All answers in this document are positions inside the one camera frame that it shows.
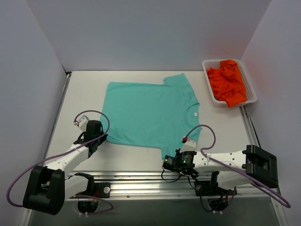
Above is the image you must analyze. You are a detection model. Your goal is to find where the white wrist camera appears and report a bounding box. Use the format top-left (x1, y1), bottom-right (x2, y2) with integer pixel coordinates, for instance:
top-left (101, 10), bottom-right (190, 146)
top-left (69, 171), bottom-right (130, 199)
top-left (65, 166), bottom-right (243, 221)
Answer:
top-left (180, 138), bottom-right (197, 153)
top-left (73, 115), bottom-right (89, 132)

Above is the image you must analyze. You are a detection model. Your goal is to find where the aluminium mounting rail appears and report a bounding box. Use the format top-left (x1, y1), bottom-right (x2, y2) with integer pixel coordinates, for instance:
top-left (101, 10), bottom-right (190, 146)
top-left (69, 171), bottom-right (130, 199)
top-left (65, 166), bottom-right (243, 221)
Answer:
top-left (56, 170), bottom-right (281, 200)

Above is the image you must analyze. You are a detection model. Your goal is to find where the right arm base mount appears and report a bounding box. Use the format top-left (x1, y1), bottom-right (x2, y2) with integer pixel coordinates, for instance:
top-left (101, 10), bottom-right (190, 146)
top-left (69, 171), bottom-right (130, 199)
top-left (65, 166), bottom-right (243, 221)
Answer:
top-left (194, 181), bottom-right (237, 214)

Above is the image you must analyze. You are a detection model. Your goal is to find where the teal t-shirt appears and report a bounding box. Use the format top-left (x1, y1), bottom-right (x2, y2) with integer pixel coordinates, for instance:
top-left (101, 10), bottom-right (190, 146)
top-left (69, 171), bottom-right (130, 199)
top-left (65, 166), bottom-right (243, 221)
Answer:
top-left (101, 73), bottom-right (201, 157)

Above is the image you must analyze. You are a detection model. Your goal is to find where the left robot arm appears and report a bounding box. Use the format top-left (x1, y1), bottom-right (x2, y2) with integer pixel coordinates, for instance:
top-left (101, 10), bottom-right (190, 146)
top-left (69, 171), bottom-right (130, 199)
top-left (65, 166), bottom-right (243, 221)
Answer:
top-left (23, 120), bottom-right (108, 215)

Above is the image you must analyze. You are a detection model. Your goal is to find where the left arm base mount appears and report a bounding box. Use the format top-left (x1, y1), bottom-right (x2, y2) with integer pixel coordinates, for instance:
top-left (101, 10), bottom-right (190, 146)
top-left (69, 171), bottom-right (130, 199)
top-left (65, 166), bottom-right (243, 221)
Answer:
top-left (77, 182), bottom-right (113, 215)

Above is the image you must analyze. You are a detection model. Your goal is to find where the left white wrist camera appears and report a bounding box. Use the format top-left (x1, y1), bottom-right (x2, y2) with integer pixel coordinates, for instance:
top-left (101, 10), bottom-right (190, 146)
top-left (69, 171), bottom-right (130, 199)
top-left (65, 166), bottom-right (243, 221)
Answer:
top-left (73, 115), bottom-right (89, 132)

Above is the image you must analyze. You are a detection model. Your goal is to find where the white plastic basket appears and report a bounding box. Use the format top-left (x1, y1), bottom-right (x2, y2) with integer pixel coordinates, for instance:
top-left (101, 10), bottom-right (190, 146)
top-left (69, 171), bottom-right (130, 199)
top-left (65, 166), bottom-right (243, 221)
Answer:
top-left (202, 59), bottom-right (257, 107)

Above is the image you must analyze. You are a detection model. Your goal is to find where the orange t-shirt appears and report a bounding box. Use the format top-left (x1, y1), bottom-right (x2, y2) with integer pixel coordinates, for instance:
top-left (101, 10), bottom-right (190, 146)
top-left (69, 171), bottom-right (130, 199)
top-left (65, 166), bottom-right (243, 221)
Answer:
top-left (206, 59), bottom-right (247, 108)

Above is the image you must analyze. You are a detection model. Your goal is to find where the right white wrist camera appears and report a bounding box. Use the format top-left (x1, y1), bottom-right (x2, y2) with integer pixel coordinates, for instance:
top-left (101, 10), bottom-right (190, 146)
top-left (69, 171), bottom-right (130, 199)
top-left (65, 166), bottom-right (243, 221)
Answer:
top-left (180, 138), bottom-right (197, 153)

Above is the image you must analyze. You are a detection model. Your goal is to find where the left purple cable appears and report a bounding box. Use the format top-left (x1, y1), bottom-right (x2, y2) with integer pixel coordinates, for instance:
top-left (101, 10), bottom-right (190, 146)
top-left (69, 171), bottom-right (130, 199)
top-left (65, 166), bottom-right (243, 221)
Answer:
top-left (6, 109), bottom-right (111, 208)

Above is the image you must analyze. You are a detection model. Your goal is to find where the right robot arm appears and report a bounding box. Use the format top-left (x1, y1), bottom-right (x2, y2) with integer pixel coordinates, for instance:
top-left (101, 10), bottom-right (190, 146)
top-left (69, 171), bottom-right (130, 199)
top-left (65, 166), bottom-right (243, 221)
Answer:
top-left (162, 145), bottom-right (278, 194)

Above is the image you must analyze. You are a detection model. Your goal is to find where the black cable on right wrist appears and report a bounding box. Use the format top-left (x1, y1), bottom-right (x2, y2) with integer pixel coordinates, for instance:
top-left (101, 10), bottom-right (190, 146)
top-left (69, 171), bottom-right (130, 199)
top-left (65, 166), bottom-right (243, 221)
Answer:
top-left (160, 169), bottom-right (198, 189)

